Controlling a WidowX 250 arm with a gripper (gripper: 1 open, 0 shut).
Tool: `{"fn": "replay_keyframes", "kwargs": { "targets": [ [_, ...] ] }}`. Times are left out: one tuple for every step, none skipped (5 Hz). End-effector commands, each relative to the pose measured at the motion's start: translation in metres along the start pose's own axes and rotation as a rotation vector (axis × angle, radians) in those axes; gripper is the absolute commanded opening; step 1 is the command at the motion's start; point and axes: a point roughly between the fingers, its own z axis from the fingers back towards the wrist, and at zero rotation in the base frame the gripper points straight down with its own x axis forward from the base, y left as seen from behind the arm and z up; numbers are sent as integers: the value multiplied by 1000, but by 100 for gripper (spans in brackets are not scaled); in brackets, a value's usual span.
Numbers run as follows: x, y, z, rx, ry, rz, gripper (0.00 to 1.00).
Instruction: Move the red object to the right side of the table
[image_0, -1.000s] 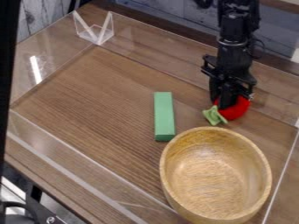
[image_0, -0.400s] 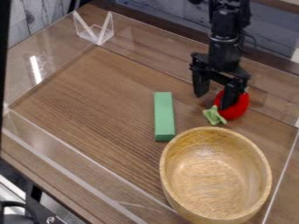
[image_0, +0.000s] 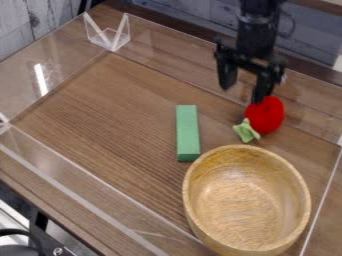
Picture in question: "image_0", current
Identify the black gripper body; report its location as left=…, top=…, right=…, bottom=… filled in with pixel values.
left=213, top=14, right=287, bottom=83

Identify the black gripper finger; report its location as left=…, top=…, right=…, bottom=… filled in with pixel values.
left=215, top=52, right=238, bottom=90
left=251, top=71, right=274, bottom=104

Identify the red plush strawberry toy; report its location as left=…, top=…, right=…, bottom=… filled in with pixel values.
left=232, top=96, right=284, bottom=143

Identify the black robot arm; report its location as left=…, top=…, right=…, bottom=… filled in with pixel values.
left=213, top=0, right=287, bottom=104

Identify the green rectangular block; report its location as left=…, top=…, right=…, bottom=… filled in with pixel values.
left=176, top=105, right=200, bottom=162

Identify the wooden bowl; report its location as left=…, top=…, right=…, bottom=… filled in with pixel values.
left=181, top=145, right=311, bottom=256

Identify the clear acrylic enclosure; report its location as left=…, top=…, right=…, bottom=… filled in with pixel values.
left=0, top=9, right=342, bottom=256

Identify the black table frame bracket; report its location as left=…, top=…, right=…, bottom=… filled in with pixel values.
left=29, top=211, right=76, bottom=256

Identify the black cable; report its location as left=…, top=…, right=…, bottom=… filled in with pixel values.
left=0, top=228, right=44, bottom=256

